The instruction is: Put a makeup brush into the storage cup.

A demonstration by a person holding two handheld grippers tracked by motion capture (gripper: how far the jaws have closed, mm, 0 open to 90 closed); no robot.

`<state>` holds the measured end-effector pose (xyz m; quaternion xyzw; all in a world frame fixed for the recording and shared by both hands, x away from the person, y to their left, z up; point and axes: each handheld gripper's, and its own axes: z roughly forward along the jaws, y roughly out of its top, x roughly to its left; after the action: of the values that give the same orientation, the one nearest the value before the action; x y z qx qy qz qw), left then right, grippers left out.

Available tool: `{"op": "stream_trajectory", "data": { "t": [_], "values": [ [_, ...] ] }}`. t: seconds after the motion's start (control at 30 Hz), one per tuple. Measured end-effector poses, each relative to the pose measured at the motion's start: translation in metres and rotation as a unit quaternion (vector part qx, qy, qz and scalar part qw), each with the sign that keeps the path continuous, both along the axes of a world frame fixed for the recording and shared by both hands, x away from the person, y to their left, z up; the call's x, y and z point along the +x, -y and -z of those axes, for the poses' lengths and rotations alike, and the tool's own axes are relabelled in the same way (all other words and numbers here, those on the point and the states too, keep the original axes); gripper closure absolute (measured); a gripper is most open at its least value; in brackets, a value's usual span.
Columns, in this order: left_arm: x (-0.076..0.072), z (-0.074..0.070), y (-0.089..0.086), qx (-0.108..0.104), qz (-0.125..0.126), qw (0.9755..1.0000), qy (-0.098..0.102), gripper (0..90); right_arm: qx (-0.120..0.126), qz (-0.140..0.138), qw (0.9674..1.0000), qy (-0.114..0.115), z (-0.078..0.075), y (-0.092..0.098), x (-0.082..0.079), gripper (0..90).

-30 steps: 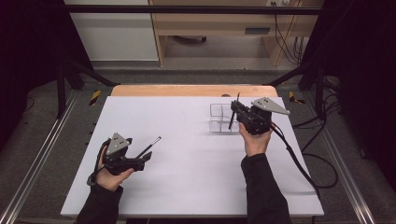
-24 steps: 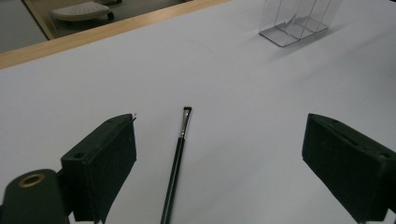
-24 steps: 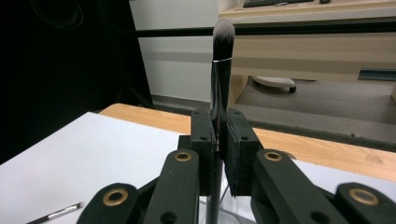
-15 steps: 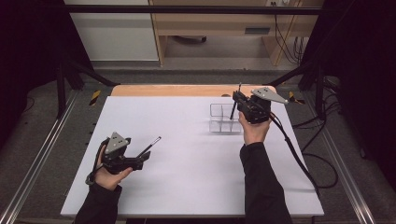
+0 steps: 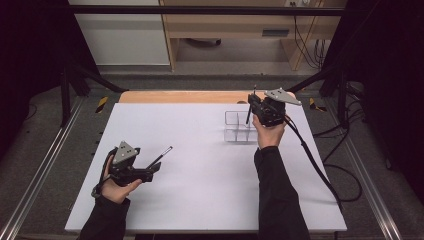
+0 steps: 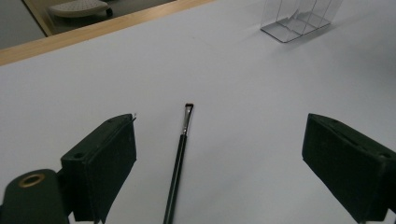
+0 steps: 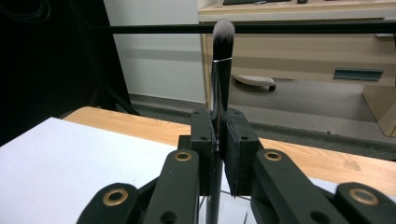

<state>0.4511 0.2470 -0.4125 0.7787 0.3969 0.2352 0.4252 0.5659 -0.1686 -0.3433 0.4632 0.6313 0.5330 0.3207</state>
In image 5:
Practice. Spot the person's right hand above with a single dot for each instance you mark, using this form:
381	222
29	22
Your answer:
270	136

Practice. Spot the white power strip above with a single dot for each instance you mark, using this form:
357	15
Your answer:
300	2

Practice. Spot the black horizontal frame bar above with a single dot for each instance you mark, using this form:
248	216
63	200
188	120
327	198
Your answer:
200	10

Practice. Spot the black metal stand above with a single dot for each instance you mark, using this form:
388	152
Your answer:
65	100
341	100

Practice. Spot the person's left hand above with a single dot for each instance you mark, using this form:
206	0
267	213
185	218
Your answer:
115	193

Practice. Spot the black pen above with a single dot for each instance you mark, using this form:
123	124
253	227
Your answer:
163	154
248	118

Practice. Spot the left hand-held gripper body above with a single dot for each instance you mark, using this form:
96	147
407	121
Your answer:
125	173

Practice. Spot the dark curtain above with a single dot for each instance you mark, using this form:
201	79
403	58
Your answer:
30	66
393	83

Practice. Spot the clear plastic organizer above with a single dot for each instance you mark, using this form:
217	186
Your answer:
233	117

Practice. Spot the white cabinet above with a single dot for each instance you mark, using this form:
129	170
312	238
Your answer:
123	40

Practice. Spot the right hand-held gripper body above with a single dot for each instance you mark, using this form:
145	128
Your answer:
271	111

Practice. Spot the aluminium floor rail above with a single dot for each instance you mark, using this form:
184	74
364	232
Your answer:
43	160
363	173

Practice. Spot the light wooden desk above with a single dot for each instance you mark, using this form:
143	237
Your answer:
233	25

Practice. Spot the wooden table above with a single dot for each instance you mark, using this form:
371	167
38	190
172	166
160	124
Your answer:
183	97

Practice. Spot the yellow black floor tape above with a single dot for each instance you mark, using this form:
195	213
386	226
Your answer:
101	104
313	105

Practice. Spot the white table sheet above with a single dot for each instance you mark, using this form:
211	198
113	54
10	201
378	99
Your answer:
200	193

